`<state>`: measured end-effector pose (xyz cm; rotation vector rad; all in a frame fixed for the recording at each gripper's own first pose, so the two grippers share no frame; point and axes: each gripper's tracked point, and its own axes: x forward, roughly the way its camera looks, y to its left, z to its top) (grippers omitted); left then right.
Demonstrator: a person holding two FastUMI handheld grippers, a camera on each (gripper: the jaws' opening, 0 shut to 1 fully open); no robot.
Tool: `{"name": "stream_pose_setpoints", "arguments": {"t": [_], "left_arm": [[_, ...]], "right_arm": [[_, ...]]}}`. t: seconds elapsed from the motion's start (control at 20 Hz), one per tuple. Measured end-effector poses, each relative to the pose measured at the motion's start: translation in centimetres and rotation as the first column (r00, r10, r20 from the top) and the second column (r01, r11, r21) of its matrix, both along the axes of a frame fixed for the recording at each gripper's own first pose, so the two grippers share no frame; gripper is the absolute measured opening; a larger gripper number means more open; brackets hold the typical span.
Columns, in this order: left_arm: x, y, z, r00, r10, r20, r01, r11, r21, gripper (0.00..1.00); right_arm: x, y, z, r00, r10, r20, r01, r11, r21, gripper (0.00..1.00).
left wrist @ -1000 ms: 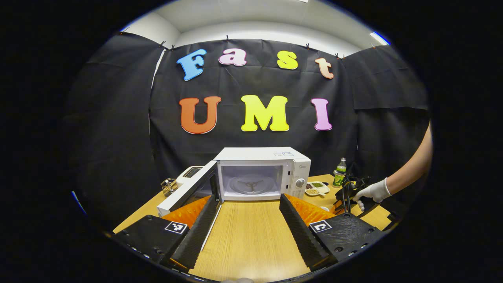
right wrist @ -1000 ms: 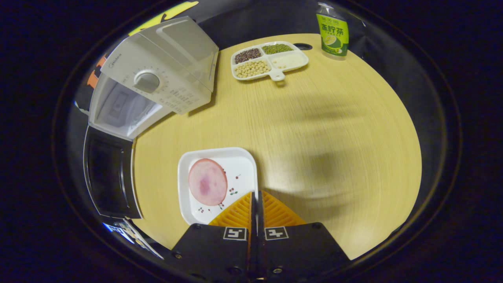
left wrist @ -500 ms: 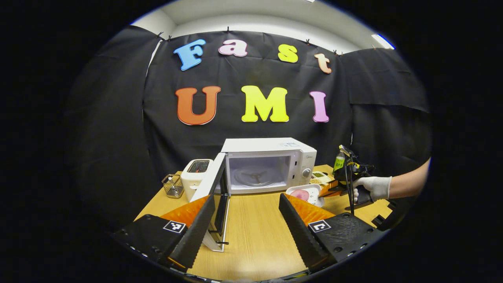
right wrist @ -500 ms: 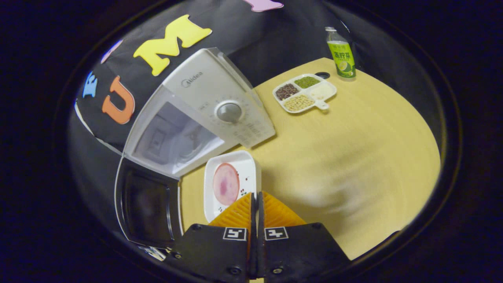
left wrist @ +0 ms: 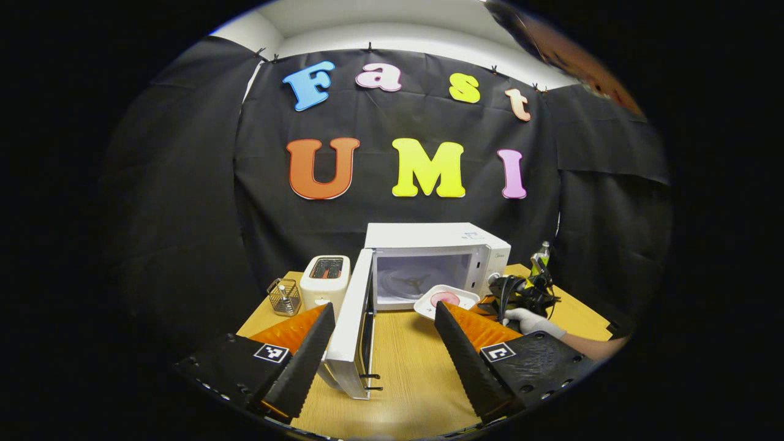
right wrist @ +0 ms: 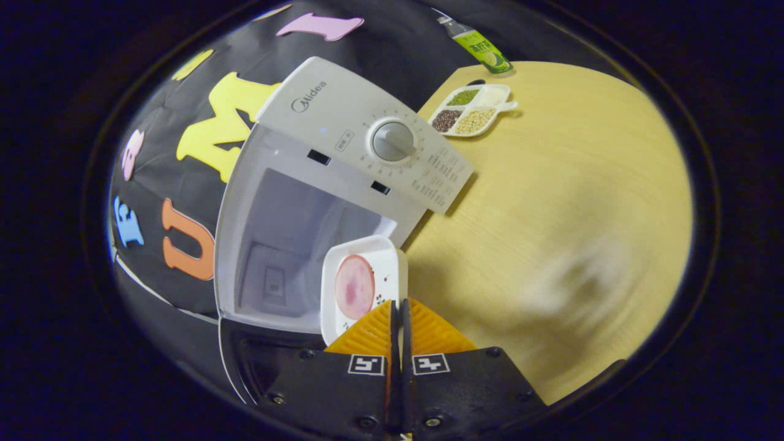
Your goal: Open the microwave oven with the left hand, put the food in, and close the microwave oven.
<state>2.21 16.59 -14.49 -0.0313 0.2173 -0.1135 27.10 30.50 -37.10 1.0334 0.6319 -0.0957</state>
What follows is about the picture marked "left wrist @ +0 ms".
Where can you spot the glass turntable plate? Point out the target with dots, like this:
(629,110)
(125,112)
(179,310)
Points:
(398,285)

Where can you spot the white toaster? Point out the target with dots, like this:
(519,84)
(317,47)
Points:
(321,293)

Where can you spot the pink meat slice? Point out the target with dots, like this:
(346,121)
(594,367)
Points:
(444,299)

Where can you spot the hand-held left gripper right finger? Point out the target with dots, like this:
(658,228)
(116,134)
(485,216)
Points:
(468,373)

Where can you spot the white microwave oven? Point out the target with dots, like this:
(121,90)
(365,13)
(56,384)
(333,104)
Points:
(429,239)

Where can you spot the green drink bottle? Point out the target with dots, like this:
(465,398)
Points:
(544,250)

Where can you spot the white square food tray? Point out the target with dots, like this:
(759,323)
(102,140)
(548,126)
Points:
(429,304)

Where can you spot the black backdrop cloth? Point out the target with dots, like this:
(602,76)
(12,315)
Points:
(380,217)

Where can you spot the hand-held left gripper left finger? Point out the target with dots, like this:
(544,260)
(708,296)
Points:
(305,370)

